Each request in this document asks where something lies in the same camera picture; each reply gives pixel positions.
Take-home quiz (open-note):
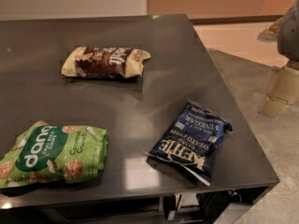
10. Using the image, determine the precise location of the blue Kettle chip bag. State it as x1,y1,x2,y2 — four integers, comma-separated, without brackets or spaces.
148,101,233,186

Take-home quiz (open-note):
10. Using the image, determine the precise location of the brown chip bag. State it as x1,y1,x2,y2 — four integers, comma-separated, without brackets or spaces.
62,47,150,79

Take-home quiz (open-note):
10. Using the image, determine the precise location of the green rice chips bag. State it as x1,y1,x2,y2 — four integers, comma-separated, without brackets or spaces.
0,121,107,189

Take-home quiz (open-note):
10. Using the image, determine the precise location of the dark wall baseboard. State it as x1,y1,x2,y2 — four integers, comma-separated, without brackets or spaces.
190,15,283,25

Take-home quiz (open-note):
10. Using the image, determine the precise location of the dark table frame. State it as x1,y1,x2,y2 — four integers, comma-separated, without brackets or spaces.
0,187,271,224

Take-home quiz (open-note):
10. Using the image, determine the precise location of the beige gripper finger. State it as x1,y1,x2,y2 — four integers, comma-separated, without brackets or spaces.
262,66,299,117
286,60,299,69

